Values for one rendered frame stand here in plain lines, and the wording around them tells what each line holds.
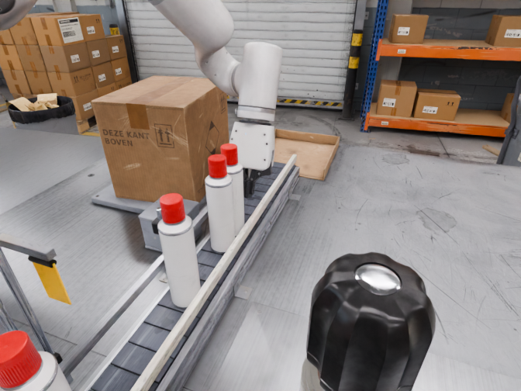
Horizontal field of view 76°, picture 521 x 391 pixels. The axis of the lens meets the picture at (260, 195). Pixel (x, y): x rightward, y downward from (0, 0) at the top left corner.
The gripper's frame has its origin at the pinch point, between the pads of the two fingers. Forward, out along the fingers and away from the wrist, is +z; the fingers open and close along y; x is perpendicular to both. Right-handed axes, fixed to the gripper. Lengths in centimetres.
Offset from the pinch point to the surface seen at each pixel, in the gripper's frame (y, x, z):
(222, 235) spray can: 1.2, -14.5, 7.1
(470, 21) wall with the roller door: 101, 380, -152
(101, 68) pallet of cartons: -289, 256, -55
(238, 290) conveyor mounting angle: 5.9, -15.0, 17.5
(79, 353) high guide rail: -3.1, -44.7, 14.6
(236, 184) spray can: 1.8, -11.5, -2.9
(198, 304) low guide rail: 4.2, -28.7, 14.0
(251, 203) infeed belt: -0.6, 5.9, 4.8
